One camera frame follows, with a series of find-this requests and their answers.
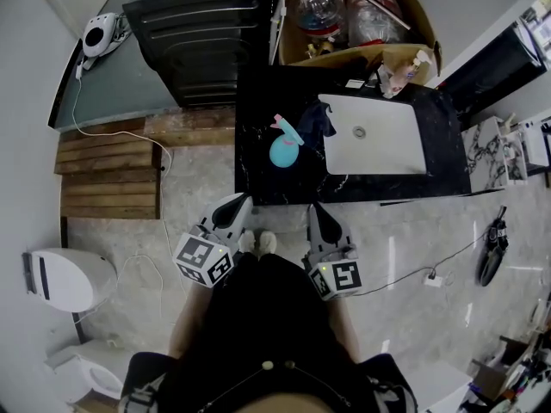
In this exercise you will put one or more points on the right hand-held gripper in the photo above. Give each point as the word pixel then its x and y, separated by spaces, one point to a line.
pixel 336 275

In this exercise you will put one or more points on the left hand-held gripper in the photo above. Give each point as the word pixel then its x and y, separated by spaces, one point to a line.
pixel 202 256

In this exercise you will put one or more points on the teal spray bottle pink trigger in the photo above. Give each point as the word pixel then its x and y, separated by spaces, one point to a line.
pixel 283 153

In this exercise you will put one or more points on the person's right forearm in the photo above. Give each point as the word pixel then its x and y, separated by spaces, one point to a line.
pixel 348 329

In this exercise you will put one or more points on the person's left forearm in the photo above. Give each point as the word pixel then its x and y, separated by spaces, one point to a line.
pixel 187 321

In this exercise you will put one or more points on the pump soap bottle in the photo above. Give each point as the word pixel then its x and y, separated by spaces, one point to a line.
pixel 406 73

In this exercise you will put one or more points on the person's left white shoe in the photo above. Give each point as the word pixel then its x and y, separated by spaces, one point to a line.
pixel 247 241

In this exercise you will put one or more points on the person's white shoe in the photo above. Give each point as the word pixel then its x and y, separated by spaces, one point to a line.
pixel 268 242
pixel 247 241

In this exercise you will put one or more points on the black marble vanity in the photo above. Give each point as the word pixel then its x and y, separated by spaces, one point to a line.
pixel 258 179

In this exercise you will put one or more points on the person's right white shoe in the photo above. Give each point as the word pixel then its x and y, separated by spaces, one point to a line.
pixel 268 242

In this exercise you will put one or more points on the wooden plank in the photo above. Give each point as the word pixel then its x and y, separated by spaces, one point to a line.
pixel 193 127

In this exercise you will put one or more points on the person's black clothing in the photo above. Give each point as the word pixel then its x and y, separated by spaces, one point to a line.
pixel 267 316

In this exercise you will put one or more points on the white sink basin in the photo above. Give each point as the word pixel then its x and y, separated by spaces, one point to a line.
pixel 379 149

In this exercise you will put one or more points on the white power adapter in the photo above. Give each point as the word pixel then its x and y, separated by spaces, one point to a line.
pixel 433 280

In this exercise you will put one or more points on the dark blue cloth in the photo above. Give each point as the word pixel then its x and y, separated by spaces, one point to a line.
pixel 316 121

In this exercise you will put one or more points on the wooden slat pallet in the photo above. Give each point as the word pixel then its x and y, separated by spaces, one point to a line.
pixel 107 174

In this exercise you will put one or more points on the black handheld vacuum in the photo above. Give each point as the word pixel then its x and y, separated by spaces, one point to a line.
pixel 493 256

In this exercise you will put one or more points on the black ribbed appliance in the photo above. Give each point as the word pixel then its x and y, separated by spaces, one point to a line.
pixel 198 45

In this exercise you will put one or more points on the white toilet closed lid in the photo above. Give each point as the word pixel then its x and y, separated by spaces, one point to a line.
pixel 71 280

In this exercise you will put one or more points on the marble sample slab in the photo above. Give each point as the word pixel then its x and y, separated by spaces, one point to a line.
pixel 486 153

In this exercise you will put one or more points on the brass fitting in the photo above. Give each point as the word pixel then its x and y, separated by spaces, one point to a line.
pixel 319 47

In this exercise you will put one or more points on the large cardboard box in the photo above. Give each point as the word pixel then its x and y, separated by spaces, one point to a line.
pixel 413 58

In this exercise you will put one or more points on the white toilet open bowl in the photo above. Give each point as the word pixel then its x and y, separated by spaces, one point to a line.
pixel 92 374

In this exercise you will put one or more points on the white round device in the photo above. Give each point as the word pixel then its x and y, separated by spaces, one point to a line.
pixel 98 37

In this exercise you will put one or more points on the clear plastic bag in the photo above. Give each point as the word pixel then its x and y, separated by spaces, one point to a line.
pixel 372 20

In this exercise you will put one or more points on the glass jar red lid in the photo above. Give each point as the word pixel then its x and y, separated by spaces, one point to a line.
pixel 320 7

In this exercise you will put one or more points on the black cabinet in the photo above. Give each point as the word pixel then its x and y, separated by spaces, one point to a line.
pixel 495 75

